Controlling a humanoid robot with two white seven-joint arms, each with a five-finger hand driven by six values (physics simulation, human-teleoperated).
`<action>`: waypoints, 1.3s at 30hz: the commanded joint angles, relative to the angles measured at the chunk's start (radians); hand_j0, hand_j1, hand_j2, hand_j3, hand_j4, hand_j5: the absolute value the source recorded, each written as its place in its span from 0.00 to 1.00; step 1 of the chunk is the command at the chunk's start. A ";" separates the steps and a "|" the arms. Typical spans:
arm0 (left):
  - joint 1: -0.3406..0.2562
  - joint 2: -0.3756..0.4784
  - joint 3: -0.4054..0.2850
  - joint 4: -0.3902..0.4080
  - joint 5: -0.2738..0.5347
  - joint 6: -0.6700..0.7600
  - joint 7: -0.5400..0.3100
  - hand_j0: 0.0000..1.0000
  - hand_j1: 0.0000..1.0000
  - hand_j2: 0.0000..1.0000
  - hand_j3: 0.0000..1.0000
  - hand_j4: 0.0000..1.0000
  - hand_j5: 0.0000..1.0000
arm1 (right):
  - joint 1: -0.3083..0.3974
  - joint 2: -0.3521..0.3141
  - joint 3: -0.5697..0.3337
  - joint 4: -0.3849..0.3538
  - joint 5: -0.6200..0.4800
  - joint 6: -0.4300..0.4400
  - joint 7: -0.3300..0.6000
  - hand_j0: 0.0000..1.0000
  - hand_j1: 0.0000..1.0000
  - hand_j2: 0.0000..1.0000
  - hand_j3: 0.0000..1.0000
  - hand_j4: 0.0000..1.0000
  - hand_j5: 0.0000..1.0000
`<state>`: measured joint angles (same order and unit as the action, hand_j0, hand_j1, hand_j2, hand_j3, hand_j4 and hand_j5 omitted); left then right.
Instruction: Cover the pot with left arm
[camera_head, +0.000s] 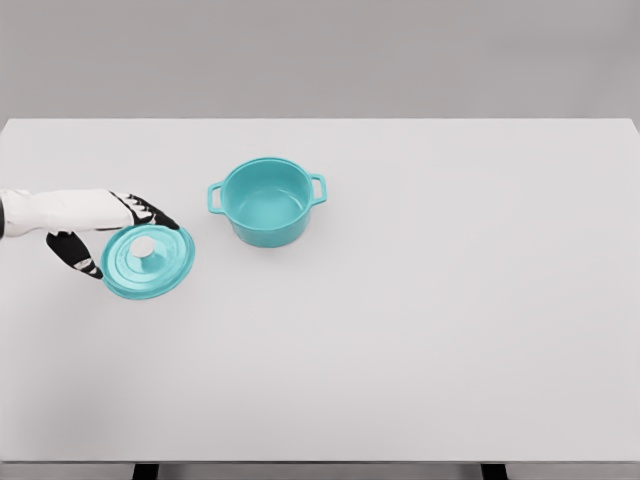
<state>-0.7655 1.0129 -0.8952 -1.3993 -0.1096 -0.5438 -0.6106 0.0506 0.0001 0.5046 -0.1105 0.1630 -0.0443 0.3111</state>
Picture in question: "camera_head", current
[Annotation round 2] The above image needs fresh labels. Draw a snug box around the turquoise pot lid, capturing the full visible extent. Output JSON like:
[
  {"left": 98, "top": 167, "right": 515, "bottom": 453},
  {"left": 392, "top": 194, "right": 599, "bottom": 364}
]
[{"left": 100, "top": 223, "right": 197, "bottom": 302}]

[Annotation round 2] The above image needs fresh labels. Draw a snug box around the turquoise pot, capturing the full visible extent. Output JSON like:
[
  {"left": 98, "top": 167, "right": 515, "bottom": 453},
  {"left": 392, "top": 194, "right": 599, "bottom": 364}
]
[{"left": 206, "top": 157, "right": 328, "bottom": 249}]

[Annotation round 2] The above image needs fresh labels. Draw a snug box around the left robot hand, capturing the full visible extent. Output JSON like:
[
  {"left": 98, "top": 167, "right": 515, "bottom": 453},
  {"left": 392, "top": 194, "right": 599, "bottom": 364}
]
[{"left": 45, "top": 189, "right": 181, "bottom": 281}]

